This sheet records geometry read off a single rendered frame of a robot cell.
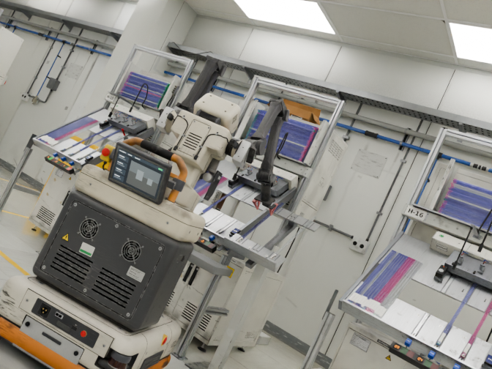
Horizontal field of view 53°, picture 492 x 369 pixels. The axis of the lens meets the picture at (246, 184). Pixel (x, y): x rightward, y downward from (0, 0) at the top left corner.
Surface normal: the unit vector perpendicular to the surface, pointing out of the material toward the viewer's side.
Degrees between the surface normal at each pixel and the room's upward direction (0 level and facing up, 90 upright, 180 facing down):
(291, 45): 90
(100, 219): 90
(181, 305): 90
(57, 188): 90
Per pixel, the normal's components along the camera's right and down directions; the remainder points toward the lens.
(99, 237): -0.19, -0.15
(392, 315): -0.03, -0.84
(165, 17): 0.77, 0.33
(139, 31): -0.47, -0.29
